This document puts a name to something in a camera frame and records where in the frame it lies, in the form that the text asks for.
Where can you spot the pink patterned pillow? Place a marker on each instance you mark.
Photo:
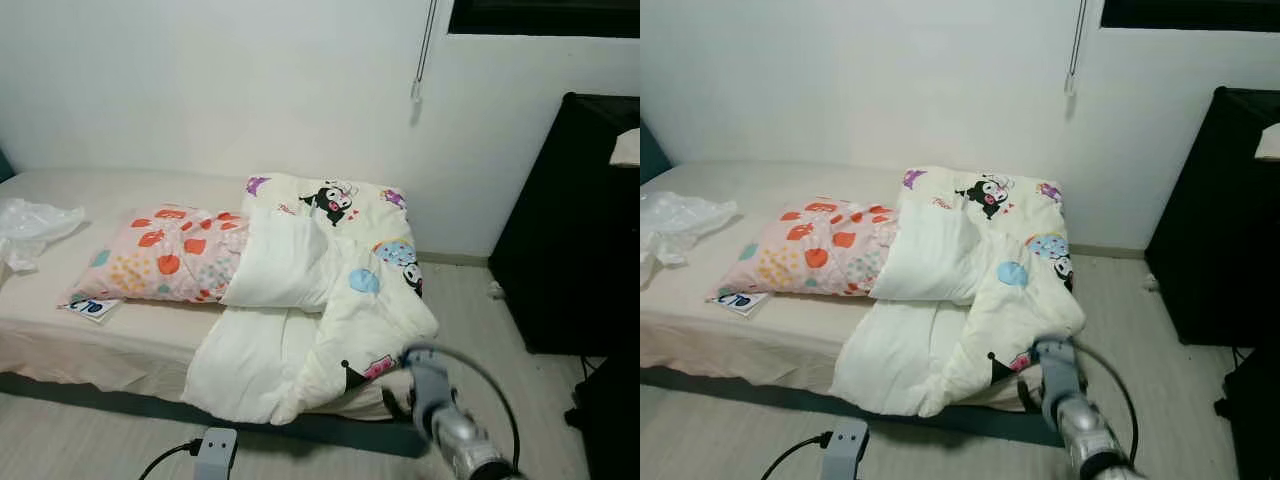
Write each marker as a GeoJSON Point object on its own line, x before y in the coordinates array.
{"type": "Point", "coordinates": [165, 255]}
{"type": "Point", "coordinates": [810, 250]}

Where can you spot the cream cartoon print blanket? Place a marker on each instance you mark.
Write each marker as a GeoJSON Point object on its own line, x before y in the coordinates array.
{"type": "Point", "coordinates": [270, 360]}
{"type": "Point", "coordinates": [920, 355]}

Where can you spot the black bulky object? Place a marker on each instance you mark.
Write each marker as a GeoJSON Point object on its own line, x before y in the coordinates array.
{"type": "Point", "coordinates": [1255, 420]}
{"type": "Point", "coordinates": [610, 420]}

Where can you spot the dark window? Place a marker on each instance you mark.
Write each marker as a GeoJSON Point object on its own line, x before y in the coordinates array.
{"type": "Point", "coordinates": [1190, 12]}
{"type": "Point", "coordinates": [540, 16]}

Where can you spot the black cabinet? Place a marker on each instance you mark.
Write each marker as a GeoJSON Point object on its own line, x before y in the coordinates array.
{"type": "Point", "coordinates": [560, 250]}
{"type": "Point", "coordinates": [1210, 240]}

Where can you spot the white book blue lettering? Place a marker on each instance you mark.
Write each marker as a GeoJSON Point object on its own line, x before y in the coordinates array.
{"type": "Point", "coordinates": [742, 302]}
{"type": "Point", "coordinates": [92, 308]}

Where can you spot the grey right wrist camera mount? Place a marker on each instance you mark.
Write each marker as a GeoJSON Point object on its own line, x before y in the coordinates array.
{"type": "Point", "coordinates": [1058, 375]}
{"type": "Point", "coordinates": [430, 385]}

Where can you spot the clear plastic bag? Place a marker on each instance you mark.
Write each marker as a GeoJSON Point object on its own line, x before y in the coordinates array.
{"type": "Point", "coordinates": [30, 225]}
{"type": "Point", "coordinates": [680, 220]}

